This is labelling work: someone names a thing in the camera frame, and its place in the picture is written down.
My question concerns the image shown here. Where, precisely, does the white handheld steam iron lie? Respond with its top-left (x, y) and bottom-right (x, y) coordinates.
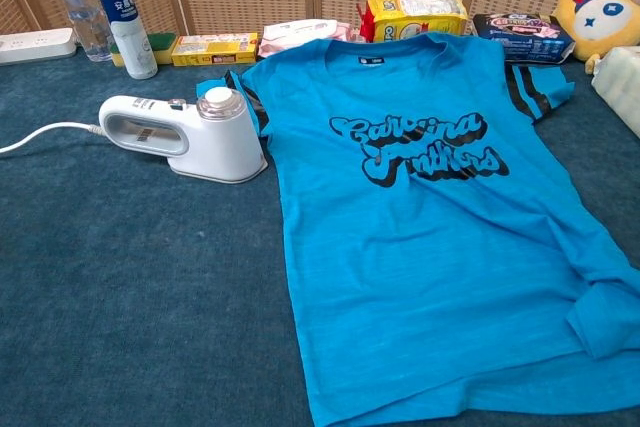
top-left (98, 86), bottom-right (270, 185)

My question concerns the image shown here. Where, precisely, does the blue Carolina Panthers t-shirt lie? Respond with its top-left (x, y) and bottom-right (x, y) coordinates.
top-left (195, 31), bottom-right (640, 427)

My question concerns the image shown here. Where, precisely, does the pink wet wipes pack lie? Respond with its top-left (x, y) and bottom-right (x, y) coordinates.
top-left (258, 18), bottom-right (364, 59)

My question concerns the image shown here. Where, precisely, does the red snack package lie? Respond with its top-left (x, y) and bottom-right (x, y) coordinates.
top-left (355, 2), bottom-right (376, 39)

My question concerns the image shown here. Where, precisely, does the yellow cardboard box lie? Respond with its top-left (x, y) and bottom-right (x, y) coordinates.
top-left (170, 32), bottom-right (260, 67)

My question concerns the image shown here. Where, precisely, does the yellow snack bag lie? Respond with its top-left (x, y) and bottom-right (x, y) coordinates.
top-left (366, 0), bottom-right (470, 41)

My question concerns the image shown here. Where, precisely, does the green and yellow sponge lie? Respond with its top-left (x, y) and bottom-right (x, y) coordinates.
top-left (109, 32), bottom-right (177, 67)

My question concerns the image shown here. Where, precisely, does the dark teal tablecloth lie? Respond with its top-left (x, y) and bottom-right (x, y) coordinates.
top-left (0, 46), bottom-right (640, 427)

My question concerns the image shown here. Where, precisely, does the white bottle with blue cap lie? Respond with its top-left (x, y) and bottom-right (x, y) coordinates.
top-left (87, 0), bottom-right (159, 81)

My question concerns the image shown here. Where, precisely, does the dark sanitary pad pack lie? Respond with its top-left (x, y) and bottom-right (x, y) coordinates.
top-left (472, 11), bottom-right (576, 66)

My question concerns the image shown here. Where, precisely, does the clear plastic water bottle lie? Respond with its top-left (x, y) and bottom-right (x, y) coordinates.
top-left (44, 0), bottom-right (114, 63)

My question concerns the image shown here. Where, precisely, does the white tissue multipack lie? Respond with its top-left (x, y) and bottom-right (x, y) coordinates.
top-left (591, 45), bottom-right (640, 141)

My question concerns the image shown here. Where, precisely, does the white power strip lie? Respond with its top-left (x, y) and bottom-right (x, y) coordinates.
top-left (0, 27), bottom-right (78, 66)

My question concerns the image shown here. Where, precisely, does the yellow plush toy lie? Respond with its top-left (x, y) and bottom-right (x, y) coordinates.
top-left (549, 0), bottom-right (640, 76)

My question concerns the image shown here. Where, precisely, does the white power cable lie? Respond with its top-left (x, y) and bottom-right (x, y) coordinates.
top-left (0, 121), bottom-right (106, 156)

